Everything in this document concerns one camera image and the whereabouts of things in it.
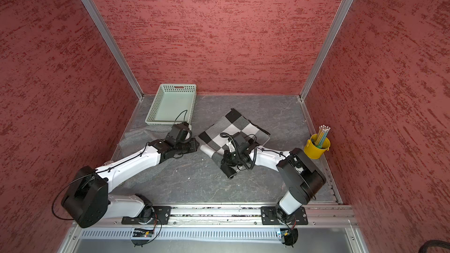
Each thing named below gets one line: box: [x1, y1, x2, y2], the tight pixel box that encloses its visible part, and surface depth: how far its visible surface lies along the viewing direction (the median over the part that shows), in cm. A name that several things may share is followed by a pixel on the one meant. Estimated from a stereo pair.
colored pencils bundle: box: [315, 124, 332, 146], surface depth 87 cm
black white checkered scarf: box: [198, 108, 271, 168], surface depth 103 cm
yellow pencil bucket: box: [303, 133, 331, 160], surface depth 89 cm
